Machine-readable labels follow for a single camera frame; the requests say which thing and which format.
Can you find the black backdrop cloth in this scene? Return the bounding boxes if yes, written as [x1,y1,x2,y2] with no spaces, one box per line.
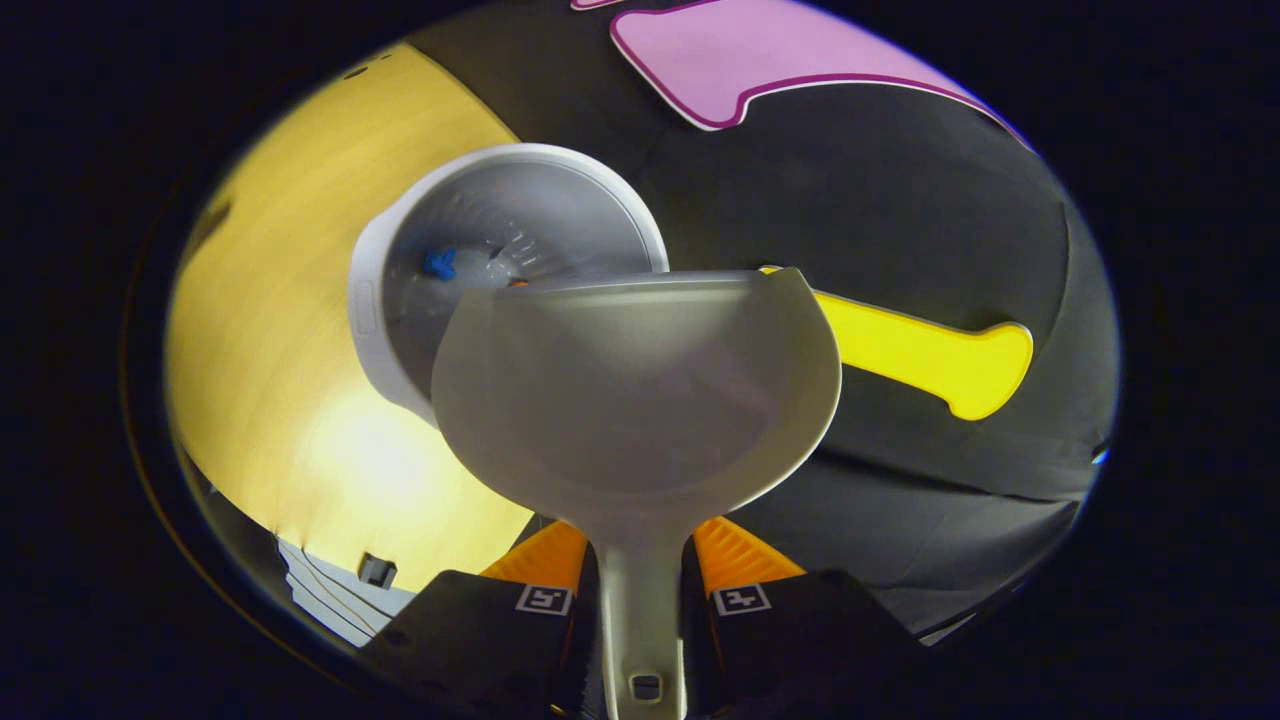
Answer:
[405,0,1121,641]

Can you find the white dustpan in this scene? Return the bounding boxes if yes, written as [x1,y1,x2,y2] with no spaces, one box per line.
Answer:
[430,266,844,720]

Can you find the white ribbed garbage bin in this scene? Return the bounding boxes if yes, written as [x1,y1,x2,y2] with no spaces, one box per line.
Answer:
[347,142,670,428]

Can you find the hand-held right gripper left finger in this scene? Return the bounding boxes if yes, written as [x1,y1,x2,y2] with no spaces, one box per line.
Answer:
[358,518,604,719]

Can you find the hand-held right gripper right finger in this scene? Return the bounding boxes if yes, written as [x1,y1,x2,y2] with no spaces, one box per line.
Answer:
[678,514,926,719]

